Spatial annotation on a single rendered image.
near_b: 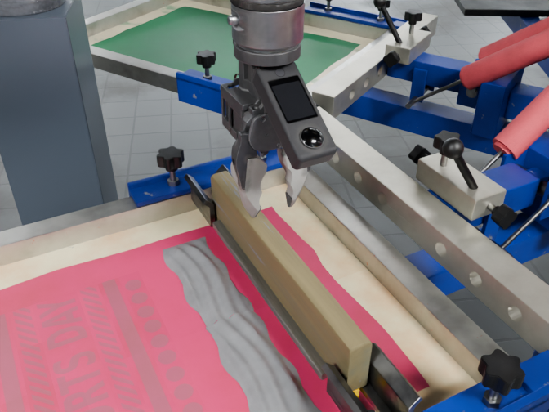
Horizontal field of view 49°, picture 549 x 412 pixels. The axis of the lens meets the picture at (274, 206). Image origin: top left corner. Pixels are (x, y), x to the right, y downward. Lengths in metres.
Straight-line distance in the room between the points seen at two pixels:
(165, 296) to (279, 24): 0.43
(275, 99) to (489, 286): 0.37
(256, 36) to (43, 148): 0.75
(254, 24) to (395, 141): 2.61
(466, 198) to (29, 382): 0.61
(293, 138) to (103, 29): 1.28
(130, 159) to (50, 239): 2.10
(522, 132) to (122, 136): 2.49
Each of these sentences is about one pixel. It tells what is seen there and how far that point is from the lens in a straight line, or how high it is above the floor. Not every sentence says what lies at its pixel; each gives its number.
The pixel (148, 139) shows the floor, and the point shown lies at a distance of 3.21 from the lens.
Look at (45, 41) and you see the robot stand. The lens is 1.18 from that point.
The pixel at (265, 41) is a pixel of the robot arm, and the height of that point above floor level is 1.33.
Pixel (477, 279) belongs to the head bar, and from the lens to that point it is 0.84.
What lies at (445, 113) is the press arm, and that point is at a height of 0.93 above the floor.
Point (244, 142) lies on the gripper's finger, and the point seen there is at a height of 1.22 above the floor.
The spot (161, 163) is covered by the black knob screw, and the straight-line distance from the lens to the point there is 0.96.
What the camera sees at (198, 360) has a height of 0.96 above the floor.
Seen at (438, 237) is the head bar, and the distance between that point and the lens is 0.85.
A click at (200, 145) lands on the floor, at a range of 3.11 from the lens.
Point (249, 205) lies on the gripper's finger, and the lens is 0.71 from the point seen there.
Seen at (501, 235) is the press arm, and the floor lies 0.92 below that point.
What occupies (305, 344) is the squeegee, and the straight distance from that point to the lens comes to 0.73.
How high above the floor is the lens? 1.55
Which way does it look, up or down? 36 degrees down
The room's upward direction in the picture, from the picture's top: straight up
